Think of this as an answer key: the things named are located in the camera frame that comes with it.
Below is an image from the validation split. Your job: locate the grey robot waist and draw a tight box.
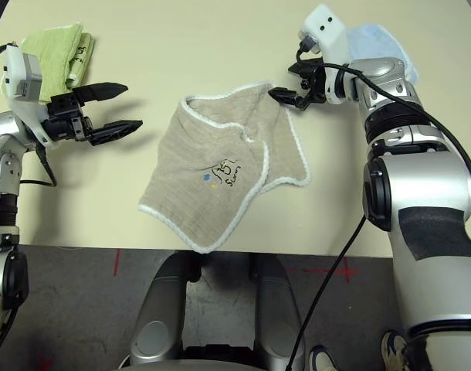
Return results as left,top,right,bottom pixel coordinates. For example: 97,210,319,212
121,349,294,371

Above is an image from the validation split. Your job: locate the white navy sneaker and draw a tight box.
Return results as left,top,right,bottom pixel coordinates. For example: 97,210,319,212
308,345,339,371

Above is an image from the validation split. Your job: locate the silver robot right leg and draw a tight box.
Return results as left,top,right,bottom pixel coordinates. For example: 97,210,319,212
254,254,306,371

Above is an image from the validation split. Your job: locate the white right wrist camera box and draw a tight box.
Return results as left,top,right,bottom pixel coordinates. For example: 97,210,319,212
298,3,356,106

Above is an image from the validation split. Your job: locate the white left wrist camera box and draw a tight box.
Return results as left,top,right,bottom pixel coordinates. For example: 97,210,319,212
1,43,55,151

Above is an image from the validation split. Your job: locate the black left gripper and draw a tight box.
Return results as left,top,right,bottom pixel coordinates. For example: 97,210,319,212
42,81,144,147

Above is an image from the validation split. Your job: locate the silver robot left leg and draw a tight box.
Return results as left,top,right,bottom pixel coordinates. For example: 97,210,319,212
130,251,201,366

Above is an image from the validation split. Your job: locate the silver robot leg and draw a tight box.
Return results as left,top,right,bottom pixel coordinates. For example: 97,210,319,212
254,254,306,371
130,251,201,366

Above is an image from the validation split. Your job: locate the light blue folded towel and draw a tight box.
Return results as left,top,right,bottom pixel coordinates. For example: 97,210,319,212
345,22,420,84

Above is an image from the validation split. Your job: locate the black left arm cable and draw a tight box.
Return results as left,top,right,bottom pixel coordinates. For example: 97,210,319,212
0,43,59,189

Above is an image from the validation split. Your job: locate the white beige sneaker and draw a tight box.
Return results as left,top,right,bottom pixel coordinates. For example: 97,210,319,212
381,330,411,371

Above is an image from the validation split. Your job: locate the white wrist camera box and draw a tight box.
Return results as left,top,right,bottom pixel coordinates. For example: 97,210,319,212
298,3,356,106
1,43,55,151

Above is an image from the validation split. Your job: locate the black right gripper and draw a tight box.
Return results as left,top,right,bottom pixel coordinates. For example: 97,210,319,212
268,57,329,112

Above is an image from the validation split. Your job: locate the green folded towel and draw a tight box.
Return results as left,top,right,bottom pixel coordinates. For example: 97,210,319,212
0,22,97,104

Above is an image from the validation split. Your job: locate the beige towel white trim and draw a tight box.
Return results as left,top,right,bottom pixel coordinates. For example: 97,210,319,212
137,80,312,255

